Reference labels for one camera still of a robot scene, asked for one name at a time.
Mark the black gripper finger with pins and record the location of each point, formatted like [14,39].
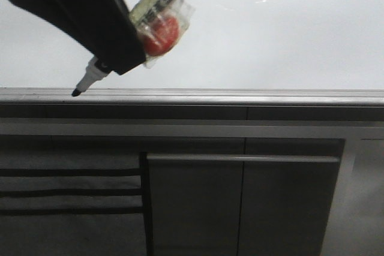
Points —
[107,32]
[39,7]

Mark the white black-tipped whiteboard marker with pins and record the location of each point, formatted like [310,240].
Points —
[159,25]

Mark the white whiteboard with aluminium frame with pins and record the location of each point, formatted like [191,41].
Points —
[326,52]

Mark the grey cabinet under whiteboard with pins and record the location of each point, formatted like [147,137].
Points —
[174,180]

